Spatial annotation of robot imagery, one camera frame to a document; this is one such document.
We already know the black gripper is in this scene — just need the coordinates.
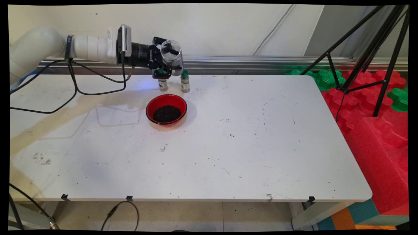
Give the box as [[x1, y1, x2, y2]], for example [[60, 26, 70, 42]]
[[125, 36, 182, 79]]

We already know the clear plastic jar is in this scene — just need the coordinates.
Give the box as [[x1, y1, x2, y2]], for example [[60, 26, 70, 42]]
[[160, 39, 184, 77]]

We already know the green-capped spice bottle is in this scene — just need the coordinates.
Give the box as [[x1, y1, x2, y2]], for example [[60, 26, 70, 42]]
[[157, 69, 169, 92], [180, 69, 191, 93]]

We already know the red bowl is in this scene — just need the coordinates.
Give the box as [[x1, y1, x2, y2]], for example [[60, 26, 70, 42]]
[[146, 94, 188, 127]]

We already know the blue foam piece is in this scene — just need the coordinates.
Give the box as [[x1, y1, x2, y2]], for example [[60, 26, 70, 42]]
[[10, 71, 37, 94]]

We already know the green foam puzzle piece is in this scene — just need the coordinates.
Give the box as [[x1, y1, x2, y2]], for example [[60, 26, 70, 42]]
[[387, 87, 409, 113], [286, 69, 346, 92]]

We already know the white table leg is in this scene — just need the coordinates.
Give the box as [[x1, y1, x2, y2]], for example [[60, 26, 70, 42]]
[[290, 201, 348, 231], [10, 200, 63, 229]]

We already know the red foam puzzle mat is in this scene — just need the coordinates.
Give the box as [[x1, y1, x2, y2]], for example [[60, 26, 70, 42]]
[[321, 69, 407, 137]]

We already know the black stand leg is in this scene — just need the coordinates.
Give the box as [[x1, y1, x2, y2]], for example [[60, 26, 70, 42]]
[[9, 194, 24, 230]]

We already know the black tripod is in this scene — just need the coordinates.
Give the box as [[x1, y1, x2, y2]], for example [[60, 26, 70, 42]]
[[300, 5, 410, 117]]

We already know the orange foam mat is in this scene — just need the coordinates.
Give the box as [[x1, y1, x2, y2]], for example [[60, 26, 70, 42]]
[[331, 207, 397, 231]]

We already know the teal foam mat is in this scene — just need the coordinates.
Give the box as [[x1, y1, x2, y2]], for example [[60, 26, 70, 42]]
[[316, 198, 380, 231]]

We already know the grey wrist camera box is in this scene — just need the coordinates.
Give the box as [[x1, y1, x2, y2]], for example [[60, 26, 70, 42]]
[[107, 24, 133, 64]]

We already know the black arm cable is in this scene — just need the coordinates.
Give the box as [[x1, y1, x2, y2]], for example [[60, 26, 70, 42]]
[[10, 52, 135, 115]]

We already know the grey cable strap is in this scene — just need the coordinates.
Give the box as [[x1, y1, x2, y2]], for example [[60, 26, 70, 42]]
[[64, 35, 74, 63]]

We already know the aluminium wall rail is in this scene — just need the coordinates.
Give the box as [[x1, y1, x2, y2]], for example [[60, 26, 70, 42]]
[[38, 53, 409, 75]]

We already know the white wall cable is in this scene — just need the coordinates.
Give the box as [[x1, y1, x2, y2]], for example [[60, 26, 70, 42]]
[[252, 4, 294, 56]]

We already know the black floor cable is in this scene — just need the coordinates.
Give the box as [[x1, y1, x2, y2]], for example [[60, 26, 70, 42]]
[[101, 201, 140, 231]]

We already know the thin black tripod cable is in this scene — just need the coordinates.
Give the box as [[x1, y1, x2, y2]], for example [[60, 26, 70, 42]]
[[335, 91, 346, 122]]

